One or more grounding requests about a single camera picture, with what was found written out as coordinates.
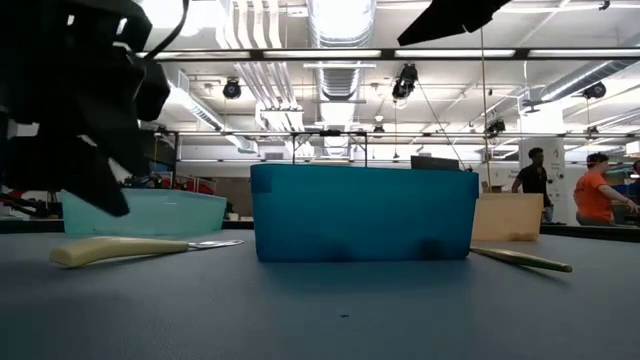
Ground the black computer monitor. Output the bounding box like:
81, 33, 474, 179
410, 155, 461, 172

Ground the blue plastic bin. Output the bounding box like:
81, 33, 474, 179
249, 163, 480, 264

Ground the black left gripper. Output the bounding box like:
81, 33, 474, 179
0, 0, 172, 219

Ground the orange plastic bin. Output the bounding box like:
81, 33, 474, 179
471, 192, 545, 244

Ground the black background rig frame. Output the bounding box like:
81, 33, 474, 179
149, 128, 640, 190

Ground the silver ceiling ventilation duct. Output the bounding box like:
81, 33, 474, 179
307, 0, 377, 101

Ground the teal plastic bin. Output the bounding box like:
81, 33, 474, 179
60, 187, 229, 238

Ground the person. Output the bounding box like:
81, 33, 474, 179
572, 152, 640, 227
627, 159, 640, 216
510, 146, 555, 224

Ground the black overhead frame bar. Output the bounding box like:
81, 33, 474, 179
137, 48, 640, 63

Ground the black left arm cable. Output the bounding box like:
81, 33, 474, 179
143, 0, 191, 60

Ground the cream plastic utensil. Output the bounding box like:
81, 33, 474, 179
48, 235, 245, 269

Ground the thin hanging cable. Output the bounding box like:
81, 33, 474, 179
478, 27, 492, 191

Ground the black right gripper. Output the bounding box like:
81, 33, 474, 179
396, 0, 513, 48

